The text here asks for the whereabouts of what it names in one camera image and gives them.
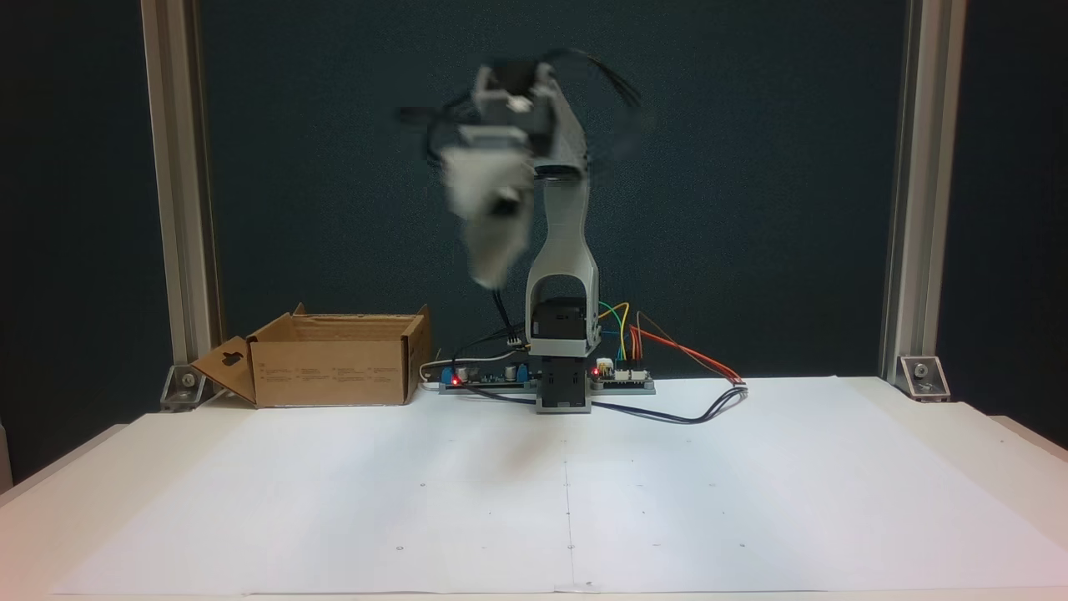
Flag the blue circuit board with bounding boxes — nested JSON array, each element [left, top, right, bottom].
[[438, 361, 539, 393]]

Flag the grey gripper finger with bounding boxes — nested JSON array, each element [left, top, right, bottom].
[[466, 215, 531, 289]]

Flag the white usb cable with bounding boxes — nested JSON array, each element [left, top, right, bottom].
[[417, 357, 468, 386]]

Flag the black elbow cable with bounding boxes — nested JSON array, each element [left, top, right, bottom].
[[576, 48, 643, 109]]

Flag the black shoulder cable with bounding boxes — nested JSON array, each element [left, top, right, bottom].
[[455, 288, 526, 351]]

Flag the yellow green red jumper wires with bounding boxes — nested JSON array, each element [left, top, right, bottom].
[[597, 300, 632, 364]]

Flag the long black cable white connector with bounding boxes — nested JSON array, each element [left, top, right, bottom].
[[455, 380, 749, 425]]

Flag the open cardboard box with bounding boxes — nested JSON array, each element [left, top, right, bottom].
[[190, 303, 433, 410]]

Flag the aluminium frame post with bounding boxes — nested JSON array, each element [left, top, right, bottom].
[[140, 0, 219, 368], [880, 0, 969, 381]]

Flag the red and orange wires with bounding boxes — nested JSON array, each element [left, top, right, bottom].
[[630, 311, 746, 386]]

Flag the metal corner bracket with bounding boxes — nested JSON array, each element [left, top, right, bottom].
[[897, 355, 952, 402], [160, 363, 207, 412]]

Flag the green circuit board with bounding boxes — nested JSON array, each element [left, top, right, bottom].
[[591, 357, 656, 395]]

